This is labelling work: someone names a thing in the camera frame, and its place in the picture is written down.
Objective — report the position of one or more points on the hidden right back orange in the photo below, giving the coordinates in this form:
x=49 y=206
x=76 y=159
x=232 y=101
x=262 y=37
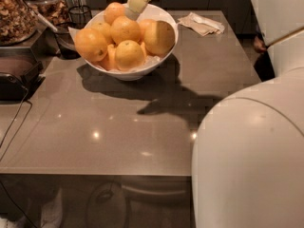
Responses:
x=144 y=24

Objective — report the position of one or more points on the black wire holder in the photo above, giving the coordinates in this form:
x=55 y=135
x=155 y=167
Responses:
x=79 y=17

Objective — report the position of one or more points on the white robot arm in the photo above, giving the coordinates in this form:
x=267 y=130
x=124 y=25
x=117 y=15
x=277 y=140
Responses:
x=248 y=157

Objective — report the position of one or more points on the orange wedge piece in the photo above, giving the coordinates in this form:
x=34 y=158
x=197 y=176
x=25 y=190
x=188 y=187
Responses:
x=108 y=62

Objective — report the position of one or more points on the crumpled paper napkin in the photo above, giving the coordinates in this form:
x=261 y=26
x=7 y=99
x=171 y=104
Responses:
x=201 y=25

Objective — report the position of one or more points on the small left back orange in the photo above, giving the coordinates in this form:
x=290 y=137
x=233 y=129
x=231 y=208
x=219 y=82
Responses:
x=104 y=28

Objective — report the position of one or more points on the black kitchen appliance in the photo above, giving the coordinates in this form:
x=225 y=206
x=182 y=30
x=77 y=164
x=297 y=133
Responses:
x=19 y=76

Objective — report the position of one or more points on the glass jar of nuts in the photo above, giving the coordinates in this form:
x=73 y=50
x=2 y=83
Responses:
x=17 y=23

